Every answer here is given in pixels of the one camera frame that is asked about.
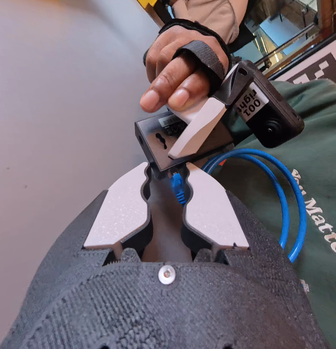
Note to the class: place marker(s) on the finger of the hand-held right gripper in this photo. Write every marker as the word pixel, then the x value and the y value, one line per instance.
pixel 200 125

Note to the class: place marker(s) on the green printed sweatshirt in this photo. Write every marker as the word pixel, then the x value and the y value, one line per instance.
pixel 320 122

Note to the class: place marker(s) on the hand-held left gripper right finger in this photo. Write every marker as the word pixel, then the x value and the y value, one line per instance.
pixel 214 215

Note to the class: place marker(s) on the person's right hand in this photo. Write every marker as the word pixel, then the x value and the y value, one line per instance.
pixel 170 73

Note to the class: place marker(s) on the wooden framed glass cabinet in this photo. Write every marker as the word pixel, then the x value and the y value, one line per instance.
pixel 274 30

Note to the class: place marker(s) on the white board black square print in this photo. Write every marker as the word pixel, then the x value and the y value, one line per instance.
pixel 334 46

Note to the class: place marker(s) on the black network adapter box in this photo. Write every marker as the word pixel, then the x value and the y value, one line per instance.
pixel 148 136

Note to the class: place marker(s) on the person's right forearm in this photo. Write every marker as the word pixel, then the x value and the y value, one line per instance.
pixel 211 13

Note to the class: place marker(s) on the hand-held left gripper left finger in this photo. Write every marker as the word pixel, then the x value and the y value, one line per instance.
pixel 118 212

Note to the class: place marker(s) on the yellow object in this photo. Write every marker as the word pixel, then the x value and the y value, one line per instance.
pixel 147 3

